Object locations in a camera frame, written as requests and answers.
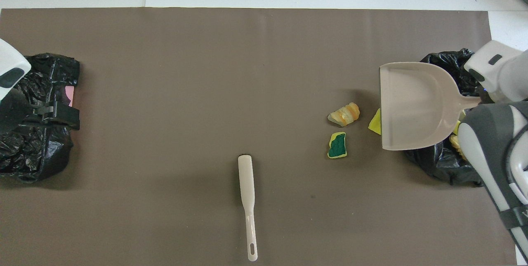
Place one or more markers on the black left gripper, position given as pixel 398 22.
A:
pixel 14 109

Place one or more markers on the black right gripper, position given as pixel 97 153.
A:
pixel 486 95

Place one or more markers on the toy croissant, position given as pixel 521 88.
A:
pixel 344 114
pixel 457 144

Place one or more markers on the beige plastic dustpan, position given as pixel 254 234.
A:
pixel 412 105

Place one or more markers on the green topped yellow sponge piece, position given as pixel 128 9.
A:
pixel 337 145

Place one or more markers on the beige brush with black bristles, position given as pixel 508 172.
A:
pixel 246 179

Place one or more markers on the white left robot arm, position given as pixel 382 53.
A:
pixel 10 57

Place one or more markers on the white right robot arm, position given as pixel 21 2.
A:
pixel 495 154

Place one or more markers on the pink plastic bin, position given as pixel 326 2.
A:
pixel 71 92

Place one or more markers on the black plastic trash bag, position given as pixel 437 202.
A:
pixel 437 167
pixel 37 163

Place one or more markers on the brown table mat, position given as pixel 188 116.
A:
pixel 206 72

